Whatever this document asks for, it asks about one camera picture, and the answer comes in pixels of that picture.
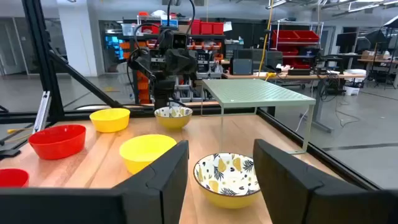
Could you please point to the black studio softbox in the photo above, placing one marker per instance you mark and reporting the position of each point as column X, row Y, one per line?
column 392, row 22

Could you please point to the large red storage bin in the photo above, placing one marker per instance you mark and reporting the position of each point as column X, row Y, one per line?
column 284, row 35
column 308, row 35

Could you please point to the black storage shelving unit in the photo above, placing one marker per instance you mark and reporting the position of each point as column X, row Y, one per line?
column 205, row 36

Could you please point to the blue sign box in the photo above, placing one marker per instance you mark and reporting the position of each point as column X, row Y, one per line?
column 169, row 23

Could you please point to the rack of orange bins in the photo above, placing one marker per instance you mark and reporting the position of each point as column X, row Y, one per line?
column 143, row 85

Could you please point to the white waste bin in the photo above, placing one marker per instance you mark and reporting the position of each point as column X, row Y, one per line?
column 352, row 90

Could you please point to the red plastic bowl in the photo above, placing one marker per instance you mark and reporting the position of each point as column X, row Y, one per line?
column 12, row 178
column 57, row 141

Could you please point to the green perforated metal shelf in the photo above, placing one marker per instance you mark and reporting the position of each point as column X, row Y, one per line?
column 255, row 93

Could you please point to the flat black desk device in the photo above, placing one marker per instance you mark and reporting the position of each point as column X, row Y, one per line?
column 298, row 72

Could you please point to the silver aluminium bracket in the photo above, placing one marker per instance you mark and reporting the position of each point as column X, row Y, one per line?
column 42, row 113

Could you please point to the black computer monitor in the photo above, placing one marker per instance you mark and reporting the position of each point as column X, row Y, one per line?
column 345, row 42

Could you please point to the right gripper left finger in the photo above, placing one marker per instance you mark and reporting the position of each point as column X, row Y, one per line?
column 161, row 186

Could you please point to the black equipment case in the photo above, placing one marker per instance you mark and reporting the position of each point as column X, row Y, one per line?
column 242, row 63
column 270, row 59

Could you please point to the brown cardboard box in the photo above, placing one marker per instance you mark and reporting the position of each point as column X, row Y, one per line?
column 368, row 54

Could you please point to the small red storage bin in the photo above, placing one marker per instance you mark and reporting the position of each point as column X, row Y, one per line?
column 218, row 28
column 195, row 27
column 206, row 28

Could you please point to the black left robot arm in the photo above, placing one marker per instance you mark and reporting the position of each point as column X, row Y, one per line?
column 161, row 88

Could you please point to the blue lit display screen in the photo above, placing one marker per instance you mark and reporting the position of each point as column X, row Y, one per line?
column 113, row 46

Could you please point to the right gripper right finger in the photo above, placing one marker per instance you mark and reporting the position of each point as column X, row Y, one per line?
column 286, row 186

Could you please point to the clear plastic container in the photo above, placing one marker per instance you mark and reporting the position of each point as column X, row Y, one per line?
column 128, row 29

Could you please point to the black metal rig frame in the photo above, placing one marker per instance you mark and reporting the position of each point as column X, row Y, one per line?
column 38, row 46

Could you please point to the plain yellow plastic bowl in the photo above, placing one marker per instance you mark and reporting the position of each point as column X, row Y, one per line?
column 140, row 149
column 109, row 119

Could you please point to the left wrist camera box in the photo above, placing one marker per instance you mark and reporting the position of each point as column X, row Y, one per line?
column 179, row 40

